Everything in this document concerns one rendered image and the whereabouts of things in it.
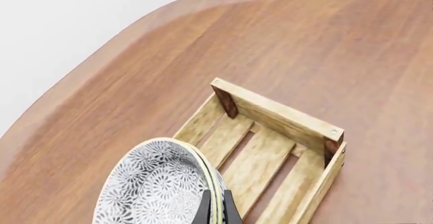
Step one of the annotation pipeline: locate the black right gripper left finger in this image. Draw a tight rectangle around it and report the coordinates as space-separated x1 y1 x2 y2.
192 189 212 224

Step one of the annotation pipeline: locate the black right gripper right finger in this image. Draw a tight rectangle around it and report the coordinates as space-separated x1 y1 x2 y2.
222 189 246 224

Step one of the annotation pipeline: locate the black white floral patterned bowl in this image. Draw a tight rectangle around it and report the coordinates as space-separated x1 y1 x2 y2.
170 137 227 224
99 137 213 224

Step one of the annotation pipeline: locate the wooden slat tray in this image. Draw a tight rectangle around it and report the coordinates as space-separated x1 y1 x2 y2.
172 77 348 224

